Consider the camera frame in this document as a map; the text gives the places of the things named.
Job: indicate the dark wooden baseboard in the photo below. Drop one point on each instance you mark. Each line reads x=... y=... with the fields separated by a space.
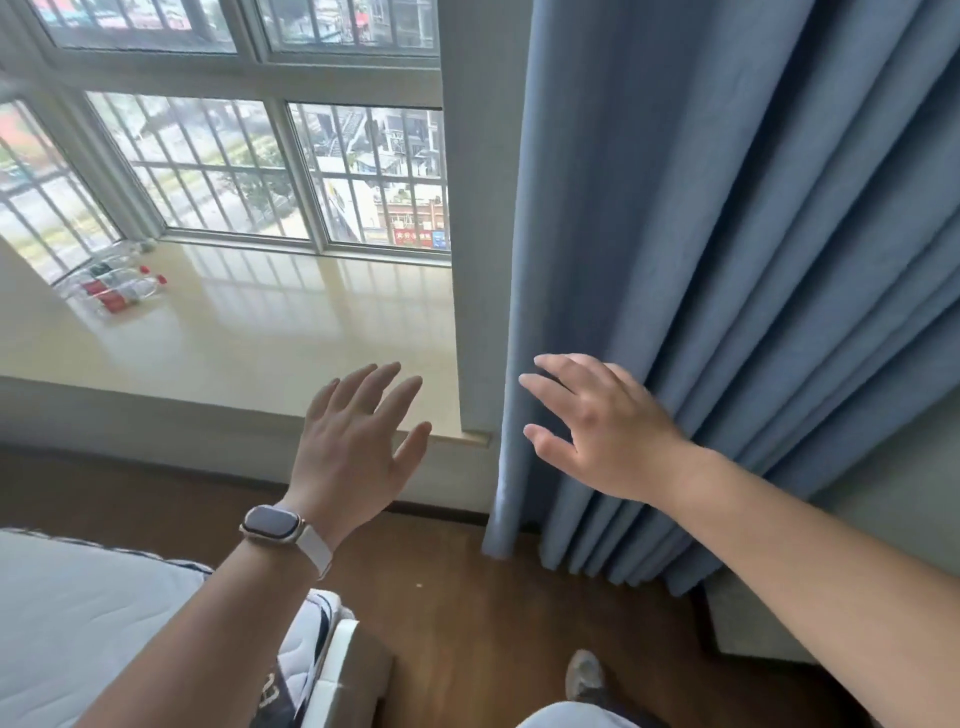
x=187 y=469

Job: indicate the person's right thumb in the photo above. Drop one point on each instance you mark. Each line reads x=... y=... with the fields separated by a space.
x=547 y=444

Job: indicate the plastic bottle with red label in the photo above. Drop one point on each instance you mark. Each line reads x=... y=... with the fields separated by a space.
x=105 y=281
x=124 y=294

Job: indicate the person's left hand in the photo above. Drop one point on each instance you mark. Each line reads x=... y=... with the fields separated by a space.
x=352 y=457

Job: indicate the person's left little finger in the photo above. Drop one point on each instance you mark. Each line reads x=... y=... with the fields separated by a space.
x=322 y=401

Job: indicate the person's left thumb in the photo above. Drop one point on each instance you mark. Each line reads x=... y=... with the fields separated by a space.
x=414 y=450

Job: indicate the beige window sill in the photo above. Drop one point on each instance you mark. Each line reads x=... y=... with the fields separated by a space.
x=262 y=322

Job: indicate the white mattress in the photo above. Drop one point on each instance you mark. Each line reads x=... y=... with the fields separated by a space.
x=82 y=622

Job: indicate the person's right hand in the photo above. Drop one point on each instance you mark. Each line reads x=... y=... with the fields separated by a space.
x=622 y=442

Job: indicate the person's left forearm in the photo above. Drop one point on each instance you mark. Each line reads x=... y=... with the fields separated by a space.
x=202 y=645

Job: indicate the clear plastic bottle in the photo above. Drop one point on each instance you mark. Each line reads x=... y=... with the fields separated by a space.
x=124 y=251

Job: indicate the person's right forearm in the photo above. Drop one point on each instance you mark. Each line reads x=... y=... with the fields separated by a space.
x=825 y=585

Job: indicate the grey shoe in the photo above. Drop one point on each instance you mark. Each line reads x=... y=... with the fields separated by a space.
x=585 y=675

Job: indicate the white window frame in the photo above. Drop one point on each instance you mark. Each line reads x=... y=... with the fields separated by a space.
x=262 y=71

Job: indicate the blue curtain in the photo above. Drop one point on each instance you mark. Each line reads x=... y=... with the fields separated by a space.
x=712 y=225

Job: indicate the person's right middle finger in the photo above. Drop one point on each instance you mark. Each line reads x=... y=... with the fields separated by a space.
x=574 y=371

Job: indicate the person's light trouser leg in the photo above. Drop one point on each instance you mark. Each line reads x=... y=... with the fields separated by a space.
x=574 y=716

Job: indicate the metal window grille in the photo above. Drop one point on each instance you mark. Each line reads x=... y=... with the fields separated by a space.
x=210 y=165

